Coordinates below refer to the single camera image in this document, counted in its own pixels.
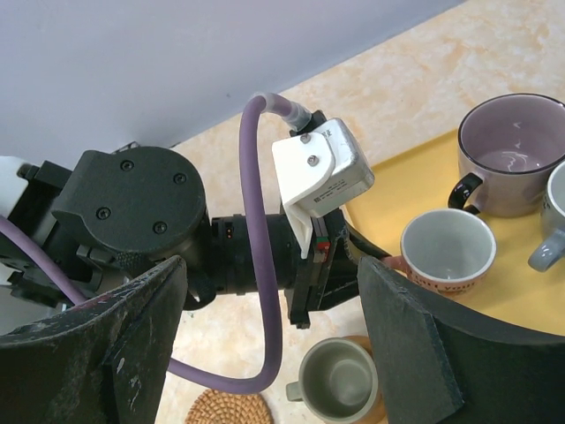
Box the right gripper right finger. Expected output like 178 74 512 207
358 256 564 423

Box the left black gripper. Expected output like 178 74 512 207
187 205 394 330

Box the large woven rattan coaster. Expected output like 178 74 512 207
185 389 275 424

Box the pink mug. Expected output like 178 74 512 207
382 208 497 296

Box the yellow tray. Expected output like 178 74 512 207
345 132 564 335

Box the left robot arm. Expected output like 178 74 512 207
1 147 387 329

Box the light wooden coaster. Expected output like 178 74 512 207
346 336 387 424

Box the purple mug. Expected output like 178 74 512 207
448 93 564 218

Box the small olive mug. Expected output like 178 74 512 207
286 337 380 423

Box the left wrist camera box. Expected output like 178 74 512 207
272 118 374 259

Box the grey-white mug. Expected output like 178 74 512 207
528 163 564 272

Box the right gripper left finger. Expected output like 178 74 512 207
1 256 187 423

